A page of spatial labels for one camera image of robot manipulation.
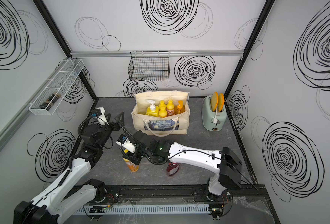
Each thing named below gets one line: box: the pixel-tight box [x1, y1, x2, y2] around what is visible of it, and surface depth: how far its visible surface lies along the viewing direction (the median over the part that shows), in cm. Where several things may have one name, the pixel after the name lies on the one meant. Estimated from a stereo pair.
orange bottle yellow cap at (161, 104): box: [158, 99, 167, 110], surface depth 88 cm
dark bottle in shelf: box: [39, 91, 61, 112], surface depth 68 cm
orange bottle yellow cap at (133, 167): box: [122, 157, 140, 173], surface depth 73 cm
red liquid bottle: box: [165, 162, 180, 176], surface depth 72 cm
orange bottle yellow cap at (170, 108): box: [165, 99, 175, 116], surface depth 90 cm
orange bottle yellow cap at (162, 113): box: [158, 106, 168, 119], surface depth 86 cm
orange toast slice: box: [218, 93, 225, 112], surface depth 91 cm
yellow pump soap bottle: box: [145, 99, 159, 118], surface depth 86 cm
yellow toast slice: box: [210, 91, 219, 112], surface depth 94 cm
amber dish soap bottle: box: [174, 99, 186, 115], surface depth 88 cm
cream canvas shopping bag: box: [130, 90, 191, 137], surface depth 88 cm
